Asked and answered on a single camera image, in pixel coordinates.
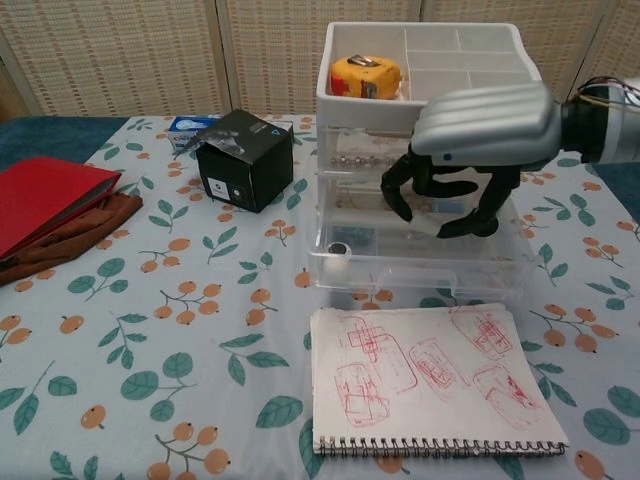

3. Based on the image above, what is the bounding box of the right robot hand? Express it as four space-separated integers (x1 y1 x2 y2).
380 82 564 240

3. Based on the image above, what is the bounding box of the clear plastic storage box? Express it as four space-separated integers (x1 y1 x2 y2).
317 127 424 177
307 207 545 305

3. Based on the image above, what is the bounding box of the white drawer organizer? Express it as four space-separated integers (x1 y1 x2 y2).
314 21 547 269

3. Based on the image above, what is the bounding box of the yellow tape measure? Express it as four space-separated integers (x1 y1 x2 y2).
328 53 404 100

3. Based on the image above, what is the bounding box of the black cube box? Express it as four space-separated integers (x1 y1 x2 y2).
189 109 295 215

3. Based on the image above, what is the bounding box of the white spiral sketchbook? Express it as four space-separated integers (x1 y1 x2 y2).
309 303 570 459

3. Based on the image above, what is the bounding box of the blue toothpaste box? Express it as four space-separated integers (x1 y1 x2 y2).
168 115 294 151

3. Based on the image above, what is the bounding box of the woven folding screen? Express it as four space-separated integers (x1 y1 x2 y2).
0 0 640 121

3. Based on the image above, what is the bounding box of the floral tablecloth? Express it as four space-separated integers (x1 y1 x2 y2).
0 113 640 480

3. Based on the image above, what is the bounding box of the brown cloth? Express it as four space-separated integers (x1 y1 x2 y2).
0 192 144 287

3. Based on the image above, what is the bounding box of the red spiral notebook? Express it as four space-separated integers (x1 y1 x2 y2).
0 156 123 261

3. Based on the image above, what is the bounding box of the silver bead string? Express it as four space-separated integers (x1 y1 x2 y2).
329 155 396 167

